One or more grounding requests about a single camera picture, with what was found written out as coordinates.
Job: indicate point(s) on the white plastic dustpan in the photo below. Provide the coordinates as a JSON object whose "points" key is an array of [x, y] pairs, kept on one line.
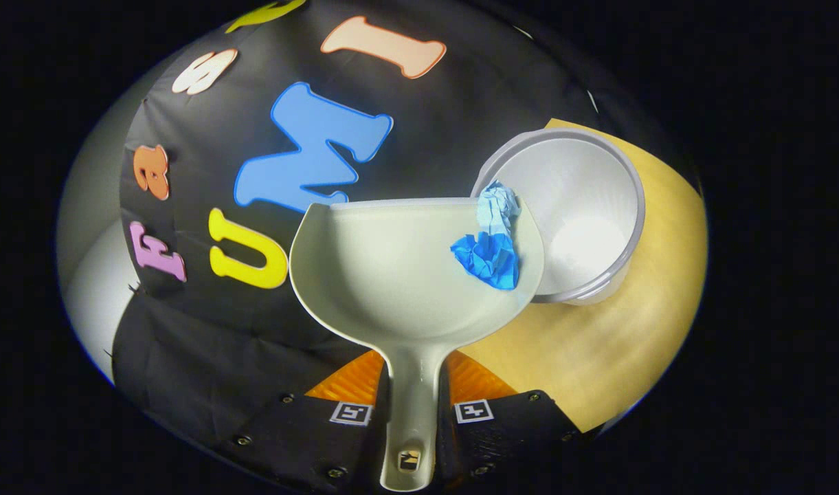
{"points": [[392, 275]]}

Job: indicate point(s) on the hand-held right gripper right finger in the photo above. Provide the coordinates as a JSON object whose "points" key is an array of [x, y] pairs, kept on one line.
{"points": [[443, 447]]}

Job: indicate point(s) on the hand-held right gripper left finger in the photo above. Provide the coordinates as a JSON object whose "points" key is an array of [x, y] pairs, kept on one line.
{"points": [[380, 447]]}

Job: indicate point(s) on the white ribbed garbage bin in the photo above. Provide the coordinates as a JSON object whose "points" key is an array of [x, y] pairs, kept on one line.
{"points": [[584, 206]]}

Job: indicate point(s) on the dark blue paper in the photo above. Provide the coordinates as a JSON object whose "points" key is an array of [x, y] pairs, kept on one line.
{"points": [[491, 261]]}

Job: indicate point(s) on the black backdrop cloth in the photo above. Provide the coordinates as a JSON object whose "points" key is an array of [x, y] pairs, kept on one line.
{"points": [[206, 344]]}

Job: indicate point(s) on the light blue paper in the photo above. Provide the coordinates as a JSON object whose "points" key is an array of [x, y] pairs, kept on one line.
{"points": [[498, 206]]}

